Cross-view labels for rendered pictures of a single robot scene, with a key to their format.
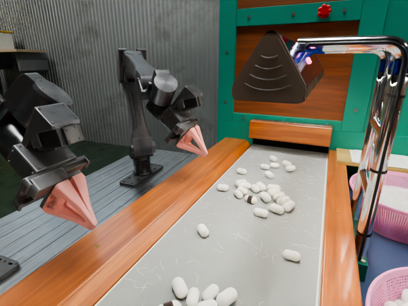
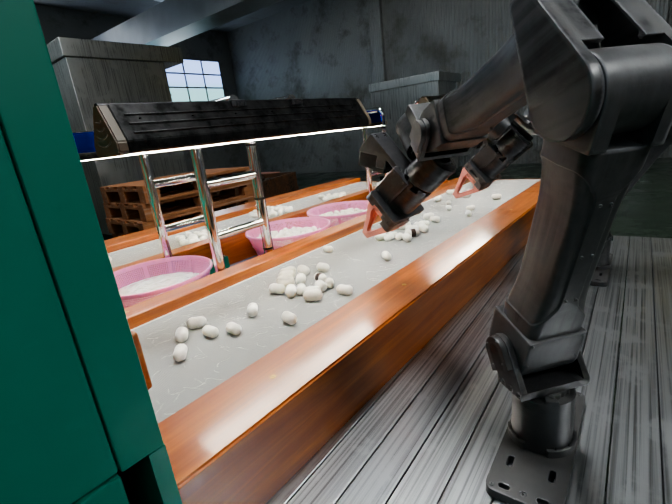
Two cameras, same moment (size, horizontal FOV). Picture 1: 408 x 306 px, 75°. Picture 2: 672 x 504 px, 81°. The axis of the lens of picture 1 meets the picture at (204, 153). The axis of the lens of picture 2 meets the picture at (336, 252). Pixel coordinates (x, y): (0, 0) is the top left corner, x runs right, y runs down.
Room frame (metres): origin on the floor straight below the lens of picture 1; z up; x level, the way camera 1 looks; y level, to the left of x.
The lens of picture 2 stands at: (1.34, 0.14, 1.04)
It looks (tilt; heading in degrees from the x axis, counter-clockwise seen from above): 17 degrees down; 196
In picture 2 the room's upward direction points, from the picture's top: 7 degrees counter-clockwise
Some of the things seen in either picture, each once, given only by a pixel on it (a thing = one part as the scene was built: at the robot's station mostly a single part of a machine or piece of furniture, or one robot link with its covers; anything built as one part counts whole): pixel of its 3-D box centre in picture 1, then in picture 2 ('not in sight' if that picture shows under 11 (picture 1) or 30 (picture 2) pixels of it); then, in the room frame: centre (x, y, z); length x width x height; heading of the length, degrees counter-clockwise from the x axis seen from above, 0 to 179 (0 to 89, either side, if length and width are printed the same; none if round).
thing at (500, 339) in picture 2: (142, 150); (535, 358); (0.92, 0.23, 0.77); 0.09 x 0.06 x 0.06; 117
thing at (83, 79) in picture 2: not in sight; (119, 148); (-3.44, -4.19, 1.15); 1.79 x 1.42 x 2.30; 66
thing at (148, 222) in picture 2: not in sight; (187, 220); (-1.81, -2.17, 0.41); 1.15 x 0.79 x 0.81; 156
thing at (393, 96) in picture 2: not in sight; (417, 129); (-6.70, -0.31, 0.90); 1.36 x 1.05 x 1.79; 68
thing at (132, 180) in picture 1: (142, 166); (541, 412); (0.93, 0.23, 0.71); 0.20 x 0.07 x 0.08; 158
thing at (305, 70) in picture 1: (300, 64); (266, 119); (0.57, -0.20, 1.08); 0.62 x 0.08 x 0.07; 155
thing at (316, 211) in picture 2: not in sight; (344, 220); (-0.04, -0.22, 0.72); 0.27 x 0.27 x 0.10
